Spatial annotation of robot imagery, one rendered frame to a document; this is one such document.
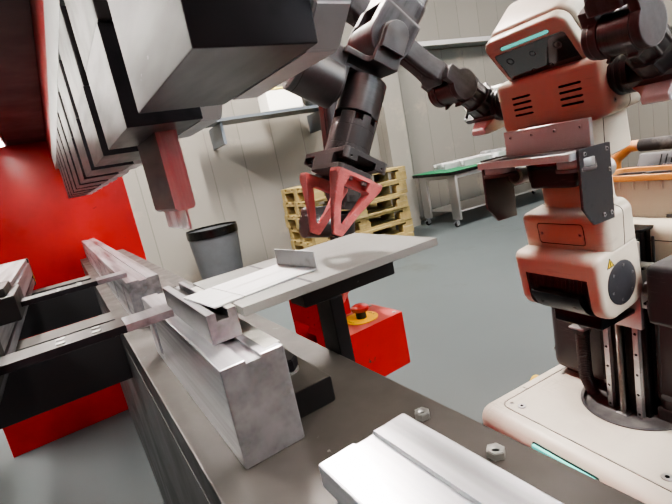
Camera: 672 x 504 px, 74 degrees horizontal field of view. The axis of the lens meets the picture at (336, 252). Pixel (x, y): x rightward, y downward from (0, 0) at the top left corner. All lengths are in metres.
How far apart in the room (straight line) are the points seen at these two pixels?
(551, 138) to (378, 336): 0.58
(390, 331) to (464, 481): 0.74
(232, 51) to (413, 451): 0.21
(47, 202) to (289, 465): 2.34
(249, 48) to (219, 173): 5.17
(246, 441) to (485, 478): 0.24
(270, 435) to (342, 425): 0.07
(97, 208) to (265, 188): 3.15
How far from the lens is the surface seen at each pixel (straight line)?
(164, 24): 0.25
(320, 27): 0.25
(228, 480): 0.43
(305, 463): 0.42
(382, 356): 0.95
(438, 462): 0.24
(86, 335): 0.48
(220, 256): 4.68
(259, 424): 0.42
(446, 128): 7.00
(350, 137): 0.55
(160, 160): 0.46
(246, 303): 0.44
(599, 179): 1.06
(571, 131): 1.09
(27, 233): 2.64
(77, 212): 2.64
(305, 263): 0.53
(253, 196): 5.48
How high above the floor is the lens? 1.12
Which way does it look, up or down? 12 degrees down
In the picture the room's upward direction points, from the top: 11 degrees counter-clockwise
